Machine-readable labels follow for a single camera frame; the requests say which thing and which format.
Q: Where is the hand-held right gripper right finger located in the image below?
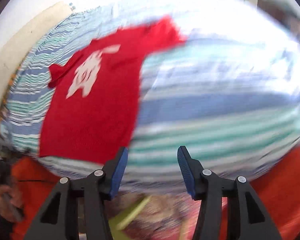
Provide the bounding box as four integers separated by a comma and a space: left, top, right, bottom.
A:
177, 145, 282, 240

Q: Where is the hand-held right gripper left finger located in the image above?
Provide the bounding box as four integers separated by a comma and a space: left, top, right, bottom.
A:
24, 146, 129, 240

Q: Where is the red shirt with white print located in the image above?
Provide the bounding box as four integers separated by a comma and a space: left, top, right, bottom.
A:
39, 16, 187, 166

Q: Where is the yellow-green item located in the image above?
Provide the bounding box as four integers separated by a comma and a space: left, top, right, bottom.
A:
109, 195, 152, 240

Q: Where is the floral patterned cloth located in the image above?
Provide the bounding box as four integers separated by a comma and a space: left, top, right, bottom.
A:
107, 192, 203, 240

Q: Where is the blue green striped bed sheet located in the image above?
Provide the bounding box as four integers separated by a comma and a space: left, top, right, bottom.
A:
0, 2, 300, 196

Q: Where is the orange cloth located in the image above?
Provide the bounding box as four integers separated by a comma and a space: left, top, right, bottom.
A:
11, 146, 300, 240

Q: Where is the beige headboard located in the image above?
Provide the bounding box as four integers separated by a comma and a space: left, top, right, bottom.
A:
0, 1, 73, 123

